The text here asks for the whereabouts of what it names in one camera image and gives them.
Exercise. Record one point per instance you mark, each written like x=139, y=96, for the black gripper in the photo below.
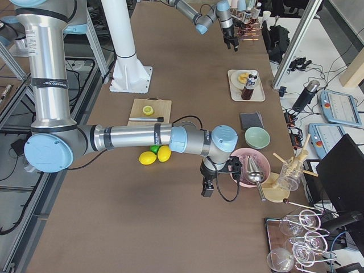
x=227, y=31
x=206, y=173

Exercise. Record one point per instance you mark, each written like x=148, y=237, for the glazed twisted ring donut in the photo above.
x=242, y=78

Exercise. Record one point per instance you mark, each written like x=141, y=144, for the cream rectangular tray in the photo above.
x=258, y=93

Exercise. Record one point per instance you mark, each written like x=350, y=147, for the brown sauce bottle on tray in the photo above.
x=249, y=86

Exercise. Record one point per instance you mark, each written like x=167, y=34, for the dark bottle in copper rack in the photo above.
x=247, y=16

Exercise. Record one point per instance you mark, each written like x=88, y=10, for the mint green cup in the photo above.
x=241, y=5

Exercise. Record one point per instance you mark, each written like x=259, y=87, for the pale pink cup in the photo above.
x=233, y=4

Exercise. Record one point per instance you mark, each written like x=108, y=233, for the black bag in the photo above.
x=276, y=41

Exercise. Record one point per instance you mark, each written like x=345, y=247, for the white paper cup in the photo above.
x=266, y=15

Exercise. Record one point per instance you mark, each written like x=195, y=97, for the steel funnel jigger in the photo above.
x=255, y=175

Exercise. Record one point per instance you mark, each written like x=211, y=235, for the yellow lemon right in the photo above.
x=164, y=153

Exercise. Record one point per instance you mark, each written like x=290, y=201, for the yellow lemon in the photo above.
x=164, y=153
x=147, y=158

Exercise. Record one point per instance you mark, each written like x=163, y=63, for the pink bowl with ice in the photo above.
x=259, y=159

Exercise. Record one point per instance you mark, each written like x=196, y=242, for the wooden cup tree stand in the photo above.
x=272, y=191

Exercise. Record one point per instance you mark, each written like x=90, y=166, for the green lime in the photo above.
x=155, y=148

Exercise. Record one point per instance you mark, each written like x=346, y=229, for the yellow lemon left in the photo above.
x=147, y=158

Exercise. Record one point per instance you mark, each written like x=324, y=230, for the mint green bowl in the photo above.
x=257, y=138

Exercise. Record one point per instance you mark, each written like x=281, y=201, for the dark grey folded cloth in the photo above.
x=249, y=120

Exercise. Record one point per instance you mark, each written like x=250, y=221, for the steel muddler rod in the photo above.
x=147, y=119

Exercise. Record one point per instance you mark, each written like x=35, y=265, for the clear glass mug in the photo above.
x=290, y=175

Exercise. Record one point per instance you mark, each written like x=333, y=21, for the dark steel thermos bottle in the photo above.
x=306, y=96

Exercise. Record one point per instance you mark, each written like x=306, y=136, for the wooden cutting board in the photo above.
x=162, y=108

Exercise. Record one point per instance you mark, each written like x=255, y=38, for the halved lemon on board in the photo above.
x=148, y=110

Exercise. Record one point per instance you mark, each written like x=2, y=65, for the wine glass front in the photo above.
x=280, y=260

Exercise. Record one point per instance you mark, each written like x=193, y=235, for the wine glass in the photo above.
x=280, y=260
x=313, y=239
x=297, y=223
x=303, y=254

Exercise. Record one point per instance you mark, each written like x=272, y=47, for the wine glass upper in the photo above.
x=297, y=223

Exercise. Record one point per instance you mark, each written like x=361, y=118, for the wine glass lower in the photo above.
x=303, y=254

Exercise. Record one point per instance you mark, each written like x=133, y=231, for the wine glass middle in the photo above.
x=313, y=239

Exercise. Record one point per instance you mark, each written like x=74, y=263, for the upper teach pendant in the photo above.
x=339, y=108

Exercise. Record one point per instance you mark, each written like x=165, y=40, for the teach pendant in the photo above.
x=324, y=137
x=339, y=108

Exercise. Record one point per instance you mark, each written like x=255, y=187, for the lower teach pendant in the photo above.
x=324, y=137

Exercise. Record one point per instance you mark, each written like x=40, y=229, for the copper wire bottle rack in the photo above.
x=250, y=30

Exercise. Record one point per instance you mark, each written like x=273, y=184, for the white wire cup rack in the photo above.
x=237, y=14

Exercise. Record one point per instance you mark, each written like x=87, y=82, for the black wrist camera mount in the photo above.
x=232, y=165

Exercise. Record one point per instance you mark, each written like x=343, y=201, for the aluminium frame post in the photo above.
x=302, y=27

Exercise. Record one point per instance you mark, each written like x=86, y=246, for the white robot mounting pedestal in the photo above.
x=129, y=74

